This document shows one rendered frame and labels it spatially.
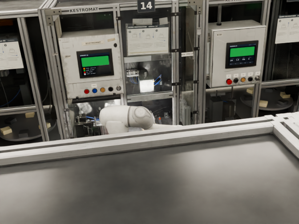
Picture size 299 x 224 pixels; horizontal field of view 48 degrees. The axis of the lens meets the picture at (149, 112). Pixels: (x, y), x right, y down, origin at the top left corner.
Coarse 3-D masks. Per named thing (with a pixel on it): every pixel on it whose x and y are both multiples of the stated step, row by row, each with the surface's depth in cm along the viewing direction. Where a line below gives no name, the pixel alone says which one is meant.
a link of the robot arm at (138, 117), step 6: (132, 108) 205; (138, 108) 200; (144, 108) 201; (132, 114) 201; (138, 114) 199; (144, 114) 199; (150, 114) 206; (132, 120) 203; (138, 120) 201; (144, 120) 201; (150, 120) 207; (132, 126) 207; (138, 126) 207; (144, 126) 208; (150, 126) 214
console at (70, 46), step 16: (112, 32) 248; (64, 48) 237; (80, 48) 238; (96, 48) 240; (112, 48) 242; (64, 64) 241; (80, 64) 242; (112, 64) 246; (80, 80) 248; (96, 80) 250; (112, 80) 252; (80, 96) 254
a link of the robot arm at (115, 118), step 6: (108, 108) 207; (114, 108) 206; (120, 108) 206; (126, 108) 206; (102, 114) 207; (108, 114) 205; (114, 114) 204; (120, 114) 204; (126, 114) 204; (102, 120) 207; (108, 120) 206; (114, 120) 205; (120, 120) 204; (126, 120) 204; (108, 126) 207; (114, 126) 206; (120, 126) 205; (126, 126) 207; (108, 132) 212; (114, 132) 207; (120, 132) 207
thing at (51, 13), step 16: (96, 0) 265; (112, 0) 261; (128, 0) 258; (144, 0) 232; (160, 0) 236; (192, 0) 237; (48, 16) 227; (48, 32) 231; (64, 96) 253; (64, 112) 258
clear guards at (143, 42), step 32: (128, 32) 240; (160, 32) 243; (192, 32) 247; (128, 64) 250; (160, 64) 254; (192, 64) 258; (96, 96) 257; (128, 96) 261; (160, 96) 265; (192, 96) 270; (96, 128) 269
